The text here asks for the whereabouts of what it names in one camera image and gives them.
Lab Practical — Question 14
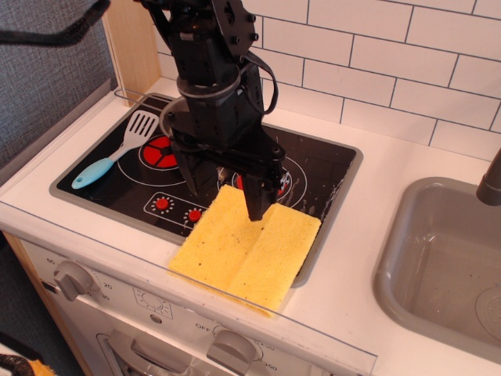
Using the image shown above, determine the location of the grey toy sink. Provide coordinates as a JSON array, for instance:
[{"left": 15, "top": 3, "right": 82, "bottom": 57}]
[{"left": 374, "top": 177, "right": 500, "bottom": 363}]

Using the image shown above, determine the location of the grey left oven knob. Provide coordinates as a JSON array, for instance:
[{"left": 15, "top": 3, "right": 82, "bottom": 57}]
[{"left": 54, "top": 261, "right": 94, "bottom": 302}]

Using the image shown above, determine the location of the wooden side panel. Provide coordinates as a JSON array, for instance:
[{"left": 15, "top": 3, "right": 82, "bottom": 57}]
[{"left": 103, "top": 0, "right": 161, "bottom": 107}]

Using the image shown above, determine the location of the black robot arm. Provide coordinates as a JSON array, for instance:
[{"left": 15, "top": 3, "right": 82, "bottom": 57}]
[{"left": 142, "top": 1, "right": 286, "bottom": 221}]

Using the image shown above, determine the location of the grey faucet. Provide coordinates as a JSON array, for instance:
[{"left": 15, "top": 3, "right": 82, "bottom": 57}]
[{"left": 476, "top": 150, "right": 501, "bottom": 206}]

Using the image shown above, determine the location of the grey right oven knob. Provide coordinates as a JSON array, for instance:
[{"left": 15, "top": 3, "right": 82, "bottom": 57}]
[{"left": 207, "top": 331, "right": 257, "bottom": 375}]

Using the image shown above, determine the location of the white toy oven front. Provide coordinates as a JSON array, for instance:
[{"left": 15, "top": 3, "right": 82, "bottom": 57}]
[{"left": 20, "top": 241, "right": 326, "bottom": 375}]

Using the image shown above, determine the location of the black sleeved cable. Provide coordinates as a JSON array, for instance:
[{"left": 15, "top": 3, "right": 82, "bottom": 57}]
[{"left": 0, "top": 0, "right": 111, "bottom": 48}]

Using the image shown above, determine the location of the black toy stove top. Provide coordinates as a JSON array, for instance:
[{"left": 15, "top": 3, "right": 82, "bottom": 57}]
[{"left": 49, "top": 93, "right": 363, "bottom": 287}]

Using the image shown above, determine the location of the yellow cloth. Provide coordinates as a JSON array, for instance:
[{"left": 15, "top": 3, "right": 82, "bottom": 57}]
[{"left": 168, "top": 185, "right": 321, "bottom": 315}]

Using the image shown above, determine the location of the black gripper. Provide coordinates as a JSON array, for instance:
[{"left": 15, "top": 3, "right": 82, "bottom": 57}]
[{"left": 168, "top": 94, "right": 285, "bottom": 222}]

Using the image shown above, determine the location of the grey oven knob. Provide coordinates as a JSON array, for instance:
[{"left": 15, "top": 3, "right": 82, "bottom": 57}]
[
  {"left": 207, "top": 331, "right": 257, "bottom": 375},
  {"left": 54, "top": 261, "right": 94, "bottom": 302}
]

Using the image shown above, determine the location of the white spatula blue handle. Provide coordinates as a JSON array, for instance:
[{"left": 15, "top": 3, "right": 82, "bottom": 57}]
[{"left": 71, "top": 110, "right": 160, "bottom": 190}]

